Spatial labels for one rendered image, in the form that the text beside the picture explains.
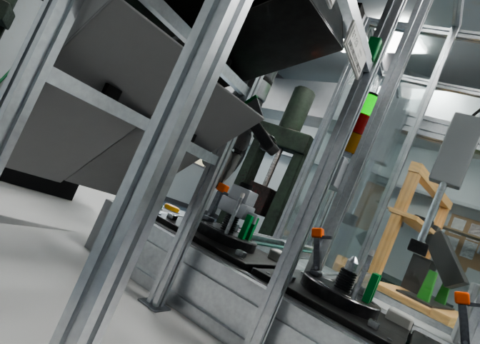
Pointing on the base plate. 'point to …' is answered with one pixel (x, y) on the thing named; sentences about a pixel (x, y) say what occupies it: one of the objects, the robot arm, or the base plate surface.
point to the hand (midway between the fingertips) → (218, 183)
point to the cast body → (227, 203)
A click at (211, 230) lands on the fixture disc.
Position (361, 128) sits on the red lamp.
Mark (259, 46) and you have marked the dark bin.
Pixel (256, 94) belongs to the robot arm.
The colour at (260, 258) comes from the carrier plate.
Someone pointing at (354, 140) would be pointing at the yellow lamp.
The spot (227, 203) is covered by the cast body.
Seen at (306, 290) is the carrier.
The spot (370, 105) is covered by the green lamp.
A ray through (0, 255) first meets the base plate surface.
